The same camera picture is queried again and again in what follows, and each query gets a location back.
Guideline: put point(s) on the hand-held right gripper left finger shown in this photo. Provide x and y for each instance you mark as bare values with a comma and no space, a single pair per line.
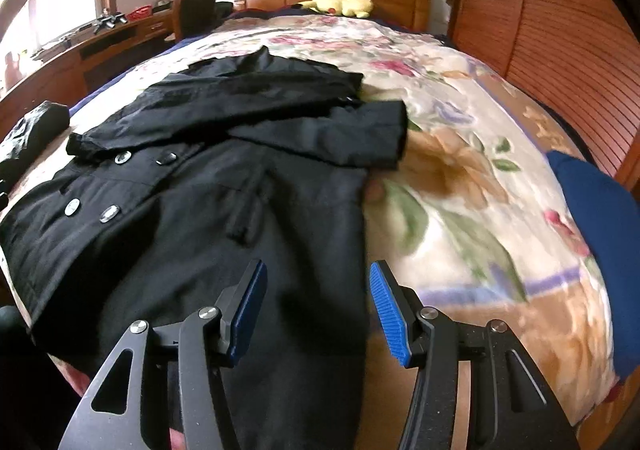
247,315

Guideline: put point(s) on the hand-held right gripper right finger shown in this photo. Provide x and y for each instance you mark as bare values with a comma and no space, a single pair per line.
387,310

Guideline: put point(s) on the black button coat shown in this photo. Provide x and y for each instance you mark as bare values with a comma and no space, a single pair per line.
200,190

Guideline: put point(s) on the floral blanket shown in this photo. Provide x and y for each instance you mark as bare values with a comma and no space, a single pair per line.
450,140

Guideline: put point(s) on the blue pillow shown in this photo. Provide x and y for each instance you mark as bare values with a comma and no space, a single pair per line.
600,250

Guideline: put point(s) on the black crinkled jacket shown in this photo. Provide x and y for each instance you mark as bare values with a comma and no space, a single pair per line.
35,130

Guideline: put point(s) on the yellow plush toy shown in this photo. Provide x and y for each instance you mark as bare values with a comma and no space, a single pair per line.
340,4

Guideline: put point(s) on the wooden chair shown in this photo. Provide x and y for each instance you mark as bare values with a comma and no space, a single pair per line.
195,5

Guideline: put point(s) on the wooden desk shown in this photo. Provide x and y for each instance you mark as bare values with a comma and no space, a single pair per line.
55,65

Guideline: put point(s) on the red basket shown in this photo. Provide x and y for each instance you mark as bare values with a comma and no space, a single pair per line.
140,14

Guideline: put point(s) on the black grippers on stand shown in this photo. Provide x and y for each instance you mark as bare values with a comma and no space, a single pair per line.
107,22

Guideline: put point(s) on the wooden slatted wardrobe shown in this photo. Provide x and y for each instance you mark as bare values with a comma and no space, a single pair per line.
560,20

